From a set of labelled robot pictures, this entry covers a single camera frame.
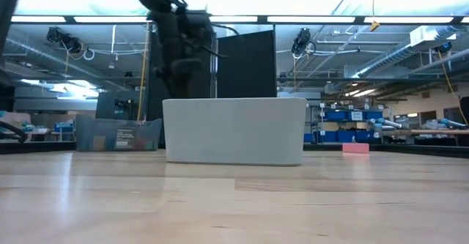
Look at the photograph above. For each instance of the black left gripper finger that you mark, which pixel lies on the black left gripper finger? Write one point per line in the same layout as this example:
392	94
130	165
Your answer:
184	86
173	87

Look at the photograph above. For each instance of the pale grey plastic bin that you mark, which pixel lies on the pale grey plastic bin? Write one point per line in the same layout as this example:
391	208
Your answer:
234	130

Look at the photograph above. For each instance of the black folding partition screen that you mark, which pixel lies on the black folding partition screen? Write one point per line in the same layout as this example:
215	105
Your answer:
249	64

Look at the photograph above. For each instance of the clear plastic bin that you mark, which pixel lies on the clear plastic bin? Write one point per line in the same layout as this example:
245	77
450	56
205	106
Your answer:
110	134

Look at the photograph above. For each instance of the black hanging ceiling device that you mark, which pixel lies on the black hanging ceiling device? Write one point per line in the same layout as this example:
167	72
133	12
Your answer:
302	40
60	37

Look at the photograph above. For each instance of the blue storage crate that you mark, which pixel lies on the blue storage crate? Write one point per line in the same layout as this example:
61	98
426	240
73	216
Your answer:
64	128

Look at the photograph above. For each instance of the black cabinet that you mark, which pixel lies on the black cabinet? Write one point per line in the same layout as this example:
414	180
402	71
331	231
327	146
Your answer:
6	99

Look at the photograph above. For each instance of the shelf with blue bins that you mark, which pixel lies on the shelf with blue bins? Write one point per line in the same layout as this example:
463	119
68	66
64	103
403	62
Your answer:
344	136

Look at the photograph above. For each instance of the pink rectangular block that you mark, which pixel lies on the pink rectangular block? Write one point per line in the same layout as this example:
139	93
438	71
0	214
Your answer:
355	148

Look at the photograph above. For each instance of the yellow hanging hook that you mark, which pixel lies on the yellow hanging hook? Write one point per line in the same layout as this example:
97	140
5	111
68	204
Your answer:
374	26

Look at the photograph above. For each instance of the wooden workbench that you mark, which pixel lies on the wooden workbench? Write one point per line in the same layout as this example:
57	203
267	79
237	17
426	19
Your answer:
432	131

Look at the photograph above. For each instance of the black chair back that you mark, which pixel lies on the black chair back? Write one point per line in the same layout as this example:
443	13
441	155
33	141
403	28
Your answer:
465	108

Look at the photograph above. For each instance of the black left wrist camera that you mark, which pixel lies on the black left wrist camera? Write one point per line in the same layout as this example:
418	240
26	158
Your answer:
201	29

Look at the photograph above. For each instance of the black overhead frame beam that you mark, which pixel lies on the black overhead frame beam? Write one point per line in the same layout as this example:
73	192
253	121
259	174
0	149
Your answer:
262	18

